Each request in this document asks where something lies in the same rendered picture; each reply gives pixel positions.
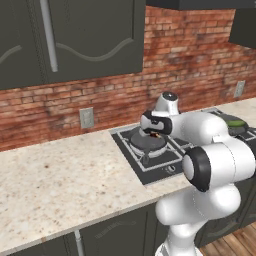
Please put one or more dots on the grey wall socket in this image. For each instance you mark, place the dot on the grey wall socket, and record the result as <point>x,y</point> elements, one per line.
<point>86,117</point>
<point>239,88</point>

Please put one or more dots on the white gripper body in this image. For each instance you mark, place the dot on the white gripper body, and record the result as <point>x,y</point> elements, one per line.
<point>145,132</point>

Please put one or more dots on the dark grey wall cupboard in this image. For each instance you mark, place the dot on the dark grey wall cupboard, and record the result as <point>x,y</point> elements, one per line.
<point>244,28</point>

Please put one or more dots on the brown steak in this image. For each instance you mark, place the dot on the brown steak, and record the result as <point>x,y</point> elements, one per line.
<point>154,135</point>

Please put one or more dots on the dark grey wall cupboard door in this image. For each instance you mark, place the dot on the dark grey wall cupboard door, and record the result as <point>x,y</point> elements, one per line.
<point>16,43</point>
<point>96,36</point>

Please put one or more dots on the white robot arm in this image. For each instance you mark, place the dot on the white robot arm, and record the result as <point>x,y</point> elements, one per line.
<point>213,160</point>

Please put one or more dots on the dark frying pan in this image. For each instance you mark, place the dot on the dark frying pan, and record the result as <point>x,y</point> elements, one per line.
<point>240,129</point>

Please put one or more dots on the green cucumber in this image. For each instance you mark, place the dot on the green cucumber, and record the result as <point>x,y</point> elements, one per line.
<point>236,124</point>

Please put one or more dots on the black hob knob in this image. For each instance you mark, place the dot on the black hob knob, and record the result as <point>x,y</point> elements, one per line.
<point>170,169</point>

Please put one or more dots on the black hob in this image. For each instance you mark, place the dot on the black hob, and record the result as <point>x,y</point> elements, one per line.
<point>133,150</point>

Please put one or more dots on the grey frying pan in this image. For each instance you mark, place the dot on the grey frying pan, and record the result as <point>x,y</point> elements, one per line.
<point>148,144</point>

